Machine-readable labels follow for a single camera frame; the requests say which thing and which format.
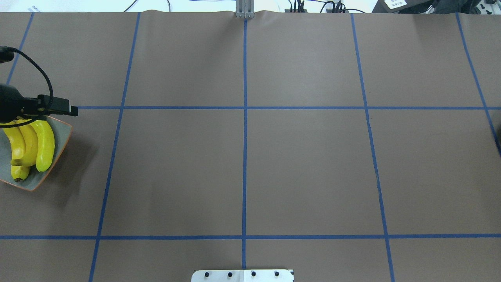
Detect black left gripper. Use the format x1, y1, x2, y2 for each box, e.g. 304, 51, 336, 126
0, 84, 79, 123

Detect yellow banana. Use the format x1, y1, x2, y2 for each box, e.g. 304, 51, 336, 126
11, 125, 38, 166
31, 120, 55, 172
11, 166, 31, 183
2, 127, 26, 160

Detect grey square plate orange rim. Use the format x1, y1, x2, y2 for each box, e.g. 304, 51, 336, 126
0, 117, 73, 191

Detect black printer box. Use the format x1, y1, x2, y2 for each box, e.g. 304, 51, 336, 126
371, 0, 433, 14

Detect aluminium frame post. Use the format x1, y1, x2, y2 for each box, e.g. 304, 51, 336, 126
236, 0, 254, 20

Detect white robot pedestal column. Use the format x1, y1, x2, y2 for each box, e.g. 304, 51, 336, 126
191, 269, 295, 282

